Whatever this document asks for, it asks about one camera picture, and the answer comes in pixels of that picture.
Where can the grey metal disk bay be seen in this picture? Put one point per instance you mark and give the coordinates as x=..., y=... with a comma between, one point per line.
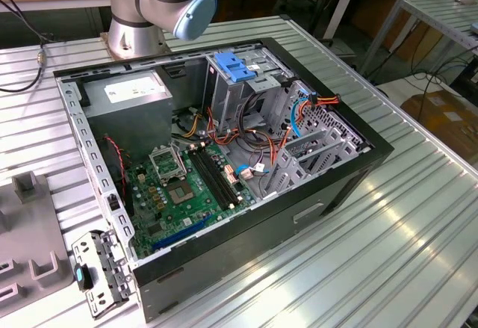
x=295, y=169

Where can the black RAM slot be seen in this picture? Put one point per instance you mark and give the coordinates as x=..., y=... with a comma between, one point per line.
x=209, y=180
x=219, y=176

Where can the grey optical drive cage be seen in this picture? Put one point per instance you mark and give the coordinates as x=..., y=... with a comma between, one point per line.
x=228, y=100

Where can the CPU socket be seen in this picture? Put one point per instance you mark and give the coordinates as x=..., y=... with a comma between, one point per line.
x=180, y=193

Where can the blue plastic drive latch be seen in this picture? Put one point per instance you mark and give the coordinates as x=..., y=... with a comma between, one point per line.
x=233, y=68

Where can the black open PC case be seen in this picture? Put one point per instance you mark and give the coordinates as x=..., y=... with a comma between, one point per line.
x=242, y=238

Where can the green motherboard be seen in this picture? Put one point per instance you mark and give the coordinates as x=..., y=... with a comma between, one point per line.
x=179, y=216

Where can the blue expansion slot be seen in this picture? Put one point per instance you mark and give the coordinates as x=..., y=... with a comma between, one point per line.
x=183, y=232

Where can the grey power supply unit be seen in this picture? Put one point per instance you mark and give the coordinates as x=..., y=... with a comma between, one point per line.
x=130, y=119

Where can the black case fan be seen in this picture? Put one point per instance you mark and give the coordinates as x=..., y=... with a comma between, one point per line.
x=112, y=167

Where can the small black panel clip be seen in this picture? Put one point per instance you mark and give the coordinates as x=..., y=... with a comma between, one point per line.
x=113, y=203

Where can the black stand pole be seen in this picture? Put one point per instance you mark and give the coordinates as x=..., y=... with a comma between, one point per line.
x=324, y=5

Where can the black latch with teal stripe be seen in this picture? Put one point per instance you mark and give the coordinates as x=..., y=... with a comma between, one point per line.
x=80, y=275

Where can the brown cardboard floor box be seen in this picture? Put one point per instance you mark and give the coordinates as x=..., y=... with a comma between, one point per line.
x=444, y=119

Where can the grey parts rack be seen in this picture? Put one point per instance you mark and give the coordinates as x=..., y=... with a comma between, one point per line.
x=30, y=231

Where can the metal slat side table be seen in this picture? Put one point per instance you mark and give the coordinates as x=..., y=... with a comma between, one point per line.
x=440, y=14

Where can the metal card retention bracket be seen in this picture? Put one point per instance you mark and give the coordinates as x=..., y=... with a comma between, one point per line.
x=108, y=264

